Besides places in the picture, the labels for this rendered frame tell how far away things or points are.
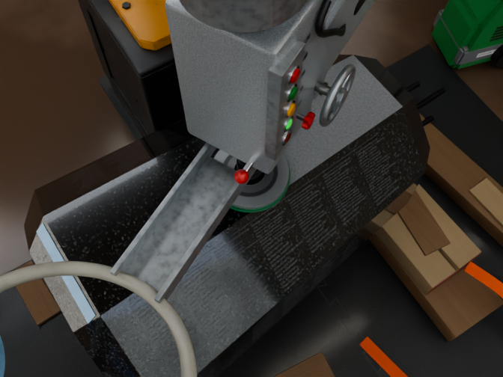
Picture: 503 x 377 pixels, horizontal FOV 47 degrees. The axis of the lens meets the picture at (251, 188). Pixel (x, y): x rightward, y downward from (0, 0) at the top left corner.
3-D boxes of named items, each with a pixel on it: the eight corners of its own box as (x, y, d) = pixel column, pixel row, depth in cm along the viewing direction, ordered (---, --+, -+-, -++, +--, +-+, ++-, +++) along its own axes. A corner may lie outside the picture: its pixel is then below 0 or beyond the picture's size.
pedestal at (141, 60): (99, 81, 274) (50, -44, 208) (218, 23, 290) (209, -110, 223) (165, 188, 250) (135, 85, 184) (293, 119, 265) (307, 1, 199)
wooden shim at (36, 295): (9, 274, 232) (8, 274, 230) (32, 261, 234) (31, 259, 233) (38, 326, 223) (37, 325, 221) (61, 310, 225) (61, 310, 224)
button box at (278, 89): (283, 127, 122) (292, 36, 96) (294, 132, 121) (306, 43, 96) (263, 155, 119) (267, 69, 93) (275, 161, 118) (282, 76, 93)
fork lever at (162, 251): (264, 54, 152) (265, 41, 147) (330, 86, 147) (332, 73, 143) (100, 270, 124) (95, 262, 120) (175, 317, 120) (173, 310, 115)
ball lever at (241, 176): (249, 155, 127) (249, 148, 124) (262, 161, 126) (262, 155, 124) (230, 182, 124) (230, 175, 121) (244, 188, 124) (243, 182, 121)
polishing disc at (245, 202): (220, 217, 152) (219, 215, 151) (203, 148, 161) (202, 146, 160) (298, 199, 154) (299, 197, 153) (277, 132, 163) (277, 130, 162)
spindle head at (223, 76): (265, 36, 149) (270, -124, 109) (341, 72, 145) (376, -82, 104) (187, 139, 136) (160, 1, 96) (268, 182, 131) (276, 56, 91)
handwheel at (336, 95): (316, 76, 141) (322, 34, 127) (353, 94, 138) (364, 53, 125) (285, 122, 135) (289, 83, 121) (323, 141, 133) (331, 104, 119)
